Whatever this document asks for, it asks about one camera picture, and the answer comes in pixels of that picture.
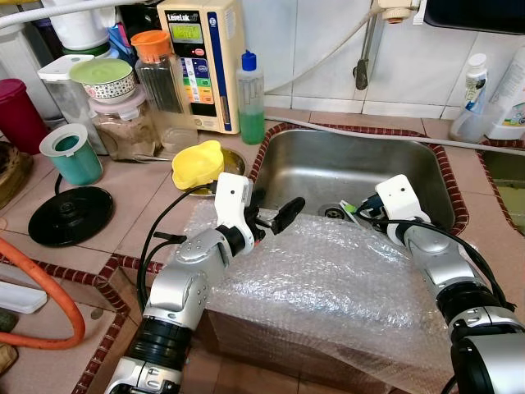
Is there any black round kettle base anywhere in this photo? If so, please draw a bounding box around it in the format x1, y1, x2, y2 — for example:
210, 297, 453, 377
27, 185, 115, 248

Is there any teal cup white rim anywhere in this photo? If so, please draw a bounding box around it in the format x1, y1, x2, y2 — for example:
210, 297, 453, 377
39, 122, 104, 187

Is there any steel sink basin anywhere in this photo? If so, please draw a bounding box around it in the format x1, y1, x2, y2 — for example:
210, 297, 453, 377
249, 124, 469, 236
482, 146, 525, 241

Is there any black rounded wall fixture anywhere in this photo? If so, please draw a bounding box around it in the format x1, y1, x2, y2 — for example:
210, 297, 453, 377
422, 0, 525, 36

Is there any beige tap fitting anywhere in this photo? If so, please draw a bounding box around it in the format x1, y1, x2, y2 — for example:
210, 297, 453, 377
377, 0, 424, 25

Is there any beige water ionizer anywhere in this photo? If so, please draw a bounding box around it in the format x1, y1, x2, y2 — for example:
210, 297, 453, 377
157, 0, 248, 135

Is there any clear bubble wrap sheet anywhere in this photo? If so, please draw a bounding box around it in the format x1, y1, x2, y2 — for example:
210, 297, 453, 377
184, 200, 461, 388

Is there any jar of brown powder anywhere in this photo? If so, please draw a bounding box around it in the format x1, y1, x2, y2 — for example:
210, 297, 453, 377
88, 85, 158, 162

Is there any white flat tray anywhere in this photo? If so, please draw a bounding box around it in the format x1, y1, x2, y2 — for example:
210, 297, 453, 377
0, 281, 49, 315

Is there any green dish soap bottle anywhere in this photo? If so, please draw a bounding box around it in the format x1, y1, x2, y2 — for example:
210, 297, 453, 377
235, 50, 267, 146

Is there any orange hose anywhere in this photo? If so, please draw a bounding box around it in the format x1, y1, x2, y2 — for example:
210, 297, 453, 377
0, 236, 87, 350

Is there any maroon plastic container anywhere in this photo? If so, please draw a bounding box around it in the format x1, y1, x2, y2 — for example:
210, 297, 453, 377
0, 78, 51, 156

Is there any clear container white lid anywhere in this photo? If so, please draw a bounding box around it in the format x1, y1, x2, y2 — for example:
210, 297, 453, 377
36, 53, 108, 153

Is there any yellow plastic bowl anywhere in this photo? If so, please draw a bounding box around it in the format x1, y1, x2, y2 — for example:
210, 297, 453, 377
170, 139, 226, 192

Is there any white dish soap bottle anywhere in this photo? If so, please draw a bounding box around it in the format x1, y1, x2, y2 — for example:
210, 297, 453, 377
483, 48, 525, 141

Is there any clear jar orange lid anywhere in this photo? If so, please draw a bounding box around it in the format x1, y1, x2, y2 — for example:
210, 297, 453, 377
130, 30, 199, 153

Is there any grey wall tap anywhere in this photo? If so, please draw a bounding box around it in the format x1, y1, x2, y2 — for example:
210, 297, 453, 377
354, 11, 383, 92

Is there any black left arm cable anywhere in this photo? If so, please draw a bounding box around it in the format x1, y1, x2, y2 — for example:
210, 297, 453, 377
135, 182, 218, 313

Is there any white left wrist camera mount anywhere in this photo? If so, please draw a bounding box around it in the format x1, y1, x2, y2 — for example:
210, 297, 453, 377
212, 172, 256, 240

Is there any clear spray bottle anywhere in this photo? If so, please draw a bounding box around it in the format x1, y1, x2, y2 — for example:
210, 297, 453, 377
449, 53, 494, 145

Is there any patterned bowl green lid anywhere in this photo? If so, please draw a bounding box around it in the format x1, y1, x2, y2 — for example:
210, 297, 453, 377
68, 57, 137, 103

